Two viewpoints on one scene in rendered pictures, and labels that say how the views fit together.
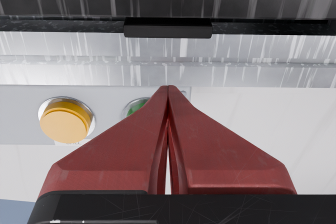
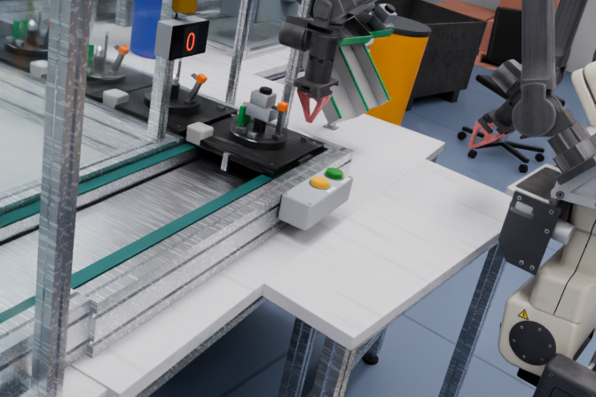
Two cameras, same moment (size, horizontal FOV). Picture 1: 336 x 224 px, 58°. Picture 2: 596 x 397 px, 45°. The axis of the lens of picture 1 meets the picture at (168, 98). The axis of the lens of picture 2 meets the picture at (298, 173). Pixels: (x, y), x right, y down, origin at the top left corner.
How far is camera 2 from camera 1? 1.62 m
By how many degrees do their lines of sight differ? 84
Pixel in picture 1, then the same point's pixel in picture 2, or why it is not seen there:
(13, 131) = (315, 194)
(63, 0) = (283, 161)
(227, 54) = (320, 159)
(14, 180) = (372, 293)
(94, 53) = (301, 170)
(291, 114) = (384, 204)
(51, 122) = (316, 180)
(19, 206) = not seen: outside the picture
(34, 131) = (318, 191)
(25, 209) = not seen: outside the picture
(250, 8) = (309, 149)
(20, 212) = not seen: outside the picture
